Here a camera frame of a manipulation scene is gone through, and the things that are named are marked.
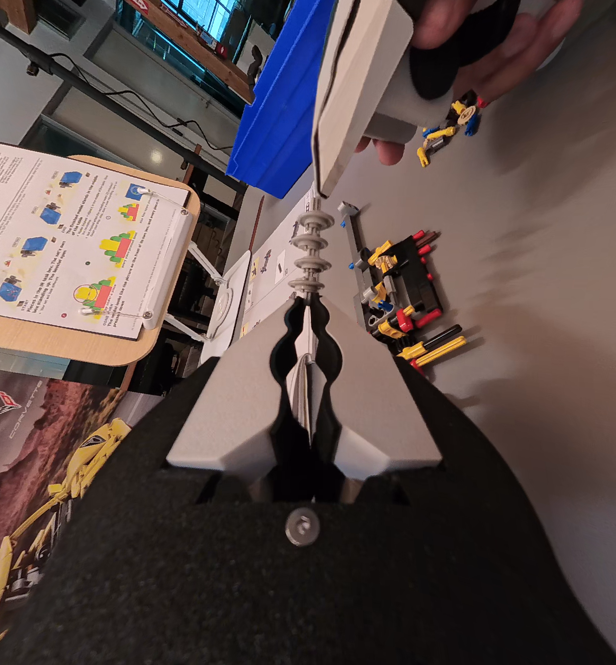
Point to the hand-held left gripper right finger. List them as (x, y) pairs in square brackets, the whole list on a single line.
[(385, 410)]

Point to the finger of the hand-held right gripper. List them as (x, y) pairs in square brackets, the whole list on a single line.
[(370, 67), (334, 41)]

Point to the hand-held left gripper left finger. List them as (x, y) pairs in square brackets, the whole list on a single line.
[(230, 410)]

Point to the pile of colourful lego pieces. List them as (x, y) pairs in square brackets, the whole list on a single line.
[(463, 115)]

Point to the grey lego axle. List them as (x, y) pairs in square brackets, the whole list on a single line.
[(314, 203)]

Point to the grey lego pulley disc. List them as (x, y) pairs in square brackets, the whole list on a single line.
[(317, 218), (313, 262), (308, 241), (306, 284)]

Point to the partly built lego chassis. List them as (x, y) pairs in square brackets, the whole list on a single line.
[(417, 280)]

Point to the lego instruction booklet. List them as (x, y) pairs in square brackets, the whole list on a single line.
[(266, 260)]

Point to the yellow car lego box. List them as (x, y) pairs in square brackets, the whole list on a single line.
[(27, 467)]

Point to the person's right hand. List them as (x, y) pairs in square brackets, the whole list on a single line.
[(526, 52)]

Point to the blue plastic bin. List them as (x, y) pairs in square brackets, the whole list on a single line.
[(282, 104)]

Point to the light wooden side table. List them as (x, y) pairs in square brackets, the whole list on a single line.
[(53, 348)]

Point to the printed instruction sheet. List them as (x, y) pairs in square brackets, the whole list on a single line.
[(53, 234)]

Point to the black metal rail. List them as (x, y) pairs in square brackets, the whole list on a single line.
[(131, 117)]

